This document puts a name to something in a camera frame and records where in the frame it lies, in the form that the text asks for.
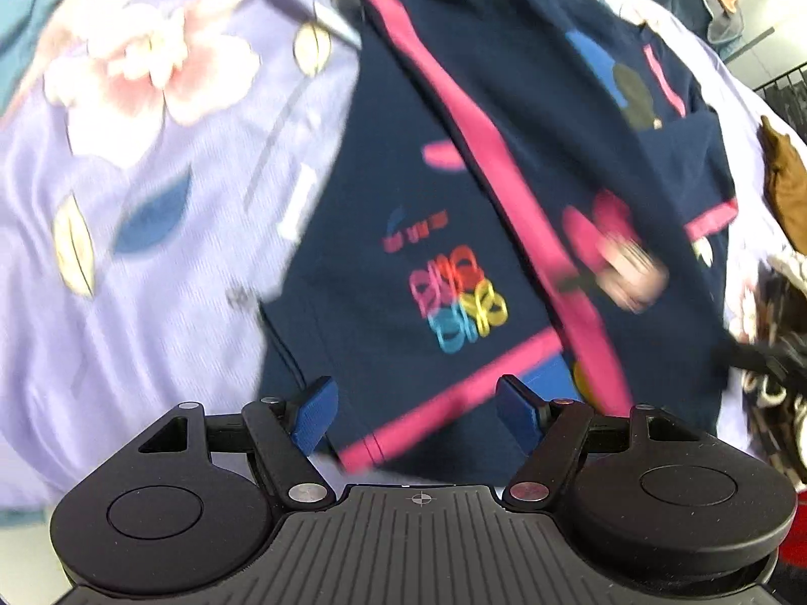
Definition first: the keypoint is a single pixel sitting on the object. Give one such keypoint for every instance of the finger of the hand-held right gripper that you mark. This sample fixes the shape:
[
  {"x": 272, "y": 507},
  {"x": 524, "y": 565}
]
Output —
[{"x": 763, "y": 356}]

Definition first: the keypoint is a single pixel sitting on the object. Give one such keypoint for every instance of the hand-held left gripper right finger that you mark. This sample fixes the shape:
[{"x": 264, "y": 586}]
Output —
[{"x": 518, "y": 416}]

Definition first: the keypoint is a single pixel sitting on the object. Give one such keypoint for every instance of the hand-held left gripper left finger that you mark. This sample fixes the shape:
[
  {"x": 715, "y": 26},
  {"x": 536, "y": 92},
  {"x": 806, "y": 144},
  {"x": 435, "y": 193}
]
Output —
[{"x": 313, "y": 416}]

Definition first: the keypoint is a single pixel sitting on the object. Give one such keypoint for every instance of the navy shirt with pink stripes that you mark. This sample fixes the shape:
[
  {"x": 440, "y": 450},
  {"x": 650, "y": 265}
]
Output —
[{"x": 479, "y": 220}]

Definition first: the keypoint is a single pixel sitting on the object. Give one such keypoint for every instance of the brown garment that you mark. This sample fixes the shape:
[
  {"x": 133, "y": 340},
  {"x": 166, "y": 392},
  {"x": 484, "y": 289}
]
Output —
[{"x": 787, "y": 176}]

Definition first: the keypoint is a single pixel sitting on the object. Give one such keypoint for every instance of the purple floral bedsheet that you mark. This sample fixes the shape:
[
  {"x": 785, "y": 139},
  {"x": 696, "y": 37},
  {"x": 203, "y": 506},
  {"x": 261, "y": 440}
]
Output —
[{"x": 157, "y": 233}]

